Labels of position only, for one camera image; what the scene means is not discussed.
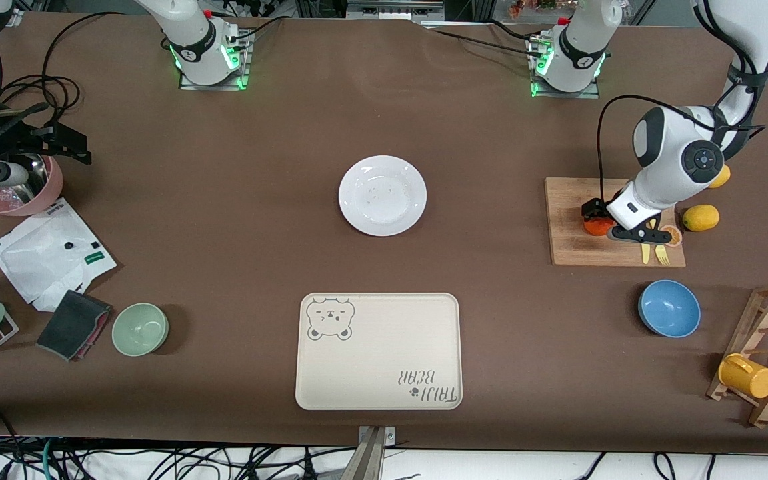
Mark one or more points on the orange fruit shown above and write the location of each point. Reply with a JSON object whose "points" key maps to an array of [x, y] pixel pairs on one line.
{"points": [[597, 228]]}

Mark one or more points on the light green bowl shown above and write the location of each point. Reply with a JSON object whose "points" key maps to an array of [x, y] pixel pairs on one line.
{"points": [[139, 328]]}

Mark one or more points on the colourful toy pile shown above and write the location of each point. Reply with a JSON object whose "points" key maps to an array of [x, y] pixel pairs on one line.
{"points": [[530, 6]]}

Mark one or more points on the dark grey folded cloth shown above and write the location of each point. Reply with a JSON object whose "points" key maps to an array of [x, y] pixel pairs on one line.
{"points": [[70, 323]]}

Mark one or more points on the pink bowl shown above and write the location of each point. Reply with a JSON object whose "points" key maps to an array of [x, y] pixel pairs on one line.
{"points": [[24, 206]]}

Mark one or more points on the yellow plastic knife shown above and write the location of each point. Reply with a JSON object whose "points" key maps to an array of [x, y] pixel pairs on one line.
{"points": [[645, 254]]}

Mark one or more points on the wooden cutting board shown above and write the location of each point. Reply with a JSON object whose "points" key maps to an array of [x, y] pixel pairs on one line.
{"points": [[567, 246]]}

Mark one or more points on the yellow lemon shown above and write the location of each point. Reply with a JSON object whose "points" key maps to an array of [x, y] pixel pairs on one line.
{"points": [[722, 178], [700, 218]]}

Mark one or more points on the white plastic bag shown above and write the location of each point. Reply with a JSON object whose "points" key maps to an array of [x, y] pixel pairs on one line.
{"points": [[37, 260]]}

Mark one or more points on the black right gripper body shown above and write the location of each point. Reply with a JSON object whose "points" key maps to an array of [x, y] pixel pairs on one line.
{"points": [[24, 136]]}

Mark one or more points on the small metal table bracket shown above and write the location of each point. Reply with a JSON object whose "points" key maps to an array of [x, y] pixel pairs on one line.
{"points": [[389, 434]]}

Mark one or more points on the silver aluminium frame beam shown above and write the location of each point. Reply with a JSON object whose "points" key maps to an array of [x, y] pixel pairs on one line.
{"points": [[394, 9]]}

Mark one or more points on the toy orange slice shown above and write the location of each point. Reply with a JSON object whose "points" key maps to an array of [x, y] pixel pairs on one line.
{"points": [[676, 238]]}

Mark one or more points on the cream bear print tray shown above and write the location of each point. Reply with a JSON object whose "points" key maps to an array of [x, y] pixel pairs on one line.
{"points": [[384, 360]]}

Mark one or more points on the metal scoop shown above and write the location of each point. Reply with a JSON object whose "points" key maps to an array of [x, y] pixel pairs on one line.
{"points": [[38, 174]]}

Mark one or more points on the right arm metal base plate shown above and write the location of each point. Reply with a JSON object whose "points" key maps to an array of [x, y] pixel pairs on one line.
{"points": [[214, 86]]}

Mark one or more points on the blue bowl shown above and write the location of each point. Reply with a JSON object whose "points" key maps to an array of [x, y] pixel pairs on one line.
{"points": [[669, 308]]}

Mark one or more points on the grey metal bar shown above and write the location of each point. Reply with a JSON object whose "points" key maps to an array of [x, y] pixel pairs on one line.
{"points": [[367, 460]]}

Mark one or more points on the yellow mug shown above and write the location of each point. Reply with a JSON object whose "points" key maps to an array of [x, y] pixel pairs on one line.
{"points": [[750, 380]]}

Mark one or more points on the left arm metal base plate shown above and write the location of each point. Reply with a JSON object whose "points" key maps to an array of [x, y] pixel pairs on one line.
{"points": [[567, 94]]}

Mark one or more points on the yellow plastic fork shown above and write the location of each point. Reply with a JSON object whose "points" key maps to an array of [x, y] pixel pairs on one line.
{"points": [[662, 255]]}

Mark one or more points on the white round plate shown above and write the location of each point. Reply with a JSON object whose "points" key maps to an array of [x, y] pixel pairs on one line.
{"points": [[382, 195]]}

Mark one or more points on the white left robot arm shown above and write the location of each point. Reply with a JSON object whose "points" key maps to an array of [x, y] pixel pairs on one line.
{"points": [[670, 153]]}

